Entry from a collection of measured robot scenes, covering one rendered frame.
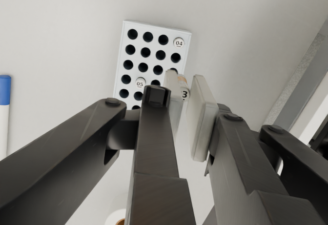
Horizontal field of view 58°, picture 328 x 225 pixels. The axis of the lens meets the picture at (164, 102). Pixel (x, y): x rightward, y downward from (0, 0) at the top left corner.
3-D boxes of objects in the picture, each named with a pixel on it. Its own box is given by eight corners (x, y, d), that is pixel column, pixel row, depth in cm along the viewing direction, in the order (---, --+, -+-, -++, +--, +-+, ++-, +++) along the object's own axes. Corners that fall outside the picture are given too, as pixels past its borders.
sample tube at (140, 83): (146, 81, 41) (144, 90, 37) (137, 80, 41) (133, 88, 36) (148, 72, 41) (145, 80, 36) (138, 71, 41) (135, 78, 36)
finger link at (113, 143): (160, 159, 13) (90, 148, 12) (160, 117, 17) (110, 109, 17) (166, 127, 12) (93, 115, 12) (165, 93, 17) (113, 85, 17)
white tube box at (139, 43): (172, 117, 43) (173, 127, 39) (114, 107, 42) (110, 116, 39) (189, 30, 39) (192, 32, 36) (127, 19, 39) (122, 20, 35)
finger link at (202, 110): (204, 103, 14) (219, 106, 14) (194, 73, 20) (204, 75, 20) (190, 161, 14) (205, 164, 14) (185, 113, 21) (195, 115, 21)
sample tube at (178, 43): (181, 45, 39) (183, 50, 35) (172, 44, 39) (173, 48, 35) (183, 36, 39) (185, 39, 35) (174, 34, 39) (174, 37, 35)
